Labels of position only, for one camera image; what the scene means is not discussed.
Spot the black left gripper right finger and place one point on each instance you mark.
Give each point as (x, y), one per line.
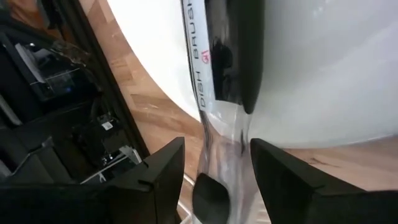
(311, 199)

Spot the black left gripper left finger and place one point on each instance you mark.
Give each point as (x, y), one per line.
(130, 199)

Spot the black dish brush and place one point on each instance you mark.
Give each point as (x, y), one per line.
(236, 46)

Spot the white plate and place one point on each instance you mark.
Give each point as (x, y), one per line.
(326, 77)

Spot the black equipment under table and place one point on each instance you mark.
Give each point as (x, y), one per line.
(56, 93)

